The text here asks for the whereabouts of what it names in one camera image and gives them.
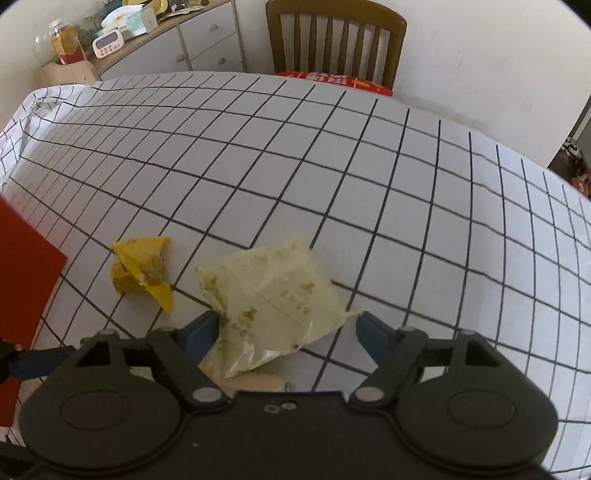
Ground clear small candy packet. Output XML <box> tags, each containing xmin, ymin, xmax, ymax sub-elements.
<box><xmin>217</xmin><ymin>371</ymin><xmax>288</xmax><ymax>392</ymax></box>

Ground yellow snack packet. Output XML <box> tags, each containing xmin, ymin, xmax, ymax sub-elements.
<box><xmin>110</xmin><ymin>236</ymin><xmax>175</xmax><ymax>313</ymax></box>

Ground pale green-flecked snack bag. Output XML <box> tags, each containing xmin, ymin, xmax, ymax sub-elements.
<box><xmin>197</xmin><ymin>234</ymin><xmax>358</xmax><ymax>380</ymax></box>

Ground red and white cardboard box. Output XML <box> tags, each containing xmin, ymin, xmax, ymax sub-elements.
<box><xmin>1</xmin><ymin>199</ymin><xmax>67</xmax><ymax>428</ymax></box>

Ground white black grid tablecloth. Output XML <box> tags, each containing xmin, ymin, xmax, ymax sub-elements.
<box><xmin>1</xmin><ymin>72</ymin><xmax>590</xmax><ymax>479</ymax></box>

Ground white sneakers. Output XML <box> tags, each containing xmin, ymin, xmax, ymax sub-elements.
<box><xmin>562</xmin><ymin>137</ymin><xmax>582</xmax><ymax>159</ymax></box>

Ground red chair cushion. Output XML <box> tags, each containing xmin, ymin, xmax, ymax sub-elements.
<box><xmin>276</xmin><ymin>71</ymin><xmax>393</xmax><ymax>97</ymax></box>

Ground wooden side cabinet with drawers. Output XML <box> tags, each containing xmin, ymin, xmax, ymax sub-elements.
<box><xmin>36</xmin><ymin>0</ymin><xmax>247</xmax><ymax>86</ymax></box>

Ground wooden chair behind table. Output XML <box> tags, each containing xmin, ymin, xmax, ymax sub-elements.
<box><xmin>266</xmin><ymin>1</ymin><xmax>407</xmax><ymax>89</ymax></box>

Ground pink digital timer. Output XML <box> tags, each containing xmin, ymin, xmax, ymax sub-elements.
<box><xmin>92</xmin><ymin>29</ymin><xmax>125</xmax><ymax>59</ymax></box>

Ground orange drink bottle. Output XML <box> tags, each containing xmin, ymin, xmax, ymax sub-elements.
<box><xmin>49</xmin><ymin>19</ymin><xmax>86</xmax><ymax>65</ymax></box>

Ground tissue box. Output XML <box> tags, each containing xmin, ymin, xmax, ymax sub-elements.
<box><xmin>100</xmin><ymin>5</ymin><xmax>158</xmax><ymax>40</ymax></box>

